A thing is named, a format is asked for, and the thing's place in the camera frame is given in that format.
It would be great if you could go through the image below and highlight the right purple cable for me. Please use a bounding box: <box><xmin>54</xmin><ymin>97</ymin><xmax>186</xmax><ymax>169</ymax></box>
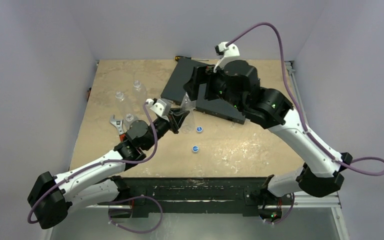
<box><xmin>226</xmin><ymin>22</ymin><xmax>384</xmax><ymax>226</ymax></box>

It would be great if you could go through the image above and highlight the clear plastic bottle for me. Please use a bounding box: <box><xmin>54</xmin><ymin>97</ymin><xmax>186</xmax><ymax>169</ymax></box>
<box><xmin>123</xmin><ymin>113</ymin><xmax>139</xmax><ymax>131</ymax></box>
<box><xmin>132</xmin><ymin>80</ymin><xmax>148</xmax><ymax>106</ymax></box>
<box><xmin>180</xmin><ymin>93</ymin><xmax>196</xmax><ymax>134</ymax></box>
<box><xmin>115</xmin><ymin>91</ymin><xmax>135</xmax><ymax>118</ymax></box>

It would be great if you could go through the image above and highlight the purple cable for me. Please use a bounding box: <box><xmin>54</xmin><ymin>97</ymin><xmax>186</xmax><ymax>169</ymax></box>
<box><xmin>226</xmin><ymin>22</ymin><xmax>384</xmax><ymax>226</ymax></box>
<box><xmin>27</xmin><ymin>101</ymin><xmax>164</xmax><ymax>234</ymax></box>

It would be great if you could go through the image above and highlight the black flat electronics box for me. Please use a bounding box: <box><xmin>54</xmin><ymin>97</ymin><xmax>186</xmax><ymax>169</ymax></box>
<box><xmin>161</xmin><ymin>58</ymin><xmax>246</xmax><ymax>125</ymax></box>

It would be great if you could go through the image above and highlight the red handled adjustable wrench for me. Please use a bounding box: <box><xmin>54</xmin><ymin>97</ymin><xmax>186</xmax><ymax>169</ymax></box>
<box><xmin>109</xmin><ymin>114</ymin><xmax>125</xmax><ymax>137</ymax></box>

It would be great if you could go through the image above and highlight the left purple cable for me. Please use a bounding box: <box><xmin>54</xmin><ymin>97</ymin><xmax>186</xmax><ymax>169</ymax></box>
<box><xmin>27</xmin><ymin>101</ymin><xmax>164</xmax><ymax>234</ymax></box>

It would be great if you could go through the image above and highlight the blue white bottle cap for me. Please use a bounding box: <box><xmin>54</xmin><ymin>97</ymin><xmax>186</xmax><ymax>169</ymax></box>
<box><xmin>196</xmin><ymin>126</ymin><xmax>203</xmax><ymax>133</ymax></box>
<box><xmin>191</xmin><ymin>145</ymin><xmax>199</xmax><ymax>153</ymax></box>

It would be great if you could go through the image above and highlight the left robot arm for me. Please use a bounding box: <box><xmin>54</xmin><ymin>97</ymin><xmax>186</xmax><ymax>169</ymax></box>
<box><xmin>27</xmin><ymin>107</ymin><xmax>190</xmax><ymax>230</ymax></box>

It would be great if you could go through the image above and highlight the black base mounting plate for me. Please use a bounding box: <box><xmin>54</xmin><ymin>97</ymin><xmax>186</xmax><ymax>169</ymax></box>
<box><xmin>108</xmin><ymin>176</ymin><xmax>295</xmax><ymax>221</ymax></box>

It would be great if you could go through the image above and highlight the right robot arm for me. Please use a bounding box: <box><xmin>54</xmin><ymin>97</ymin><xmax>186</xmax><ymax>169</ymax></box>
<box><xmin>183</xmin><ymin>60</ymin><xmax>352</xmax><ymax>204</ymax></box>

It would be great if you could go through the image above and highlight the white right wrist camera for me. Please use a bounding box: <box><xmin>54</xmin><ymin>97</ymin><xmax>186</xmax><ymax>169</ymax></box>
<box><xmin>213</xmin><ymin>42</ymin><xmax>240</xmax><ymax>73</ymax></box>

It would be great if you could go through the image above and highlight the aluminium frame rail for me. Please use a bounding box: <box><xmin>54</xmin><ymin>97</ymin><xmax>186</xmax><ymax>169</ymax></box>
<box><xmin>293</xmin><ymin>191</ymin><xmax>341</xmax><ymax>208</ymax></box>

